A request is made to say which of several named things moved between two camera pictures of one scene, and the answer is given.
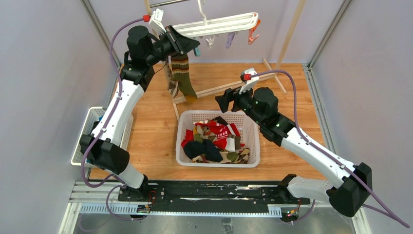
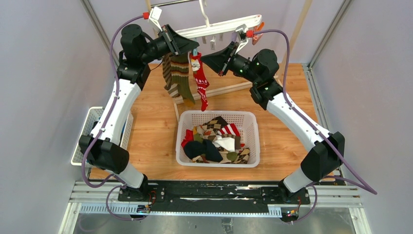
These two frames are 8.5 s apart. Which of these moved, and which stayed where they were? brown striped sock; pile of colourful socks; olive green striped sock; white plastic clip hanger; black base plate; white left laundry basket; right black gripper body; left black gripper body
Moved: right black gripper body; brown striped sock; white plastic clip hanger
Stayed: black base plate; white left laundry basket; left black gripper body; pile of colourful socks; olive green striped sock
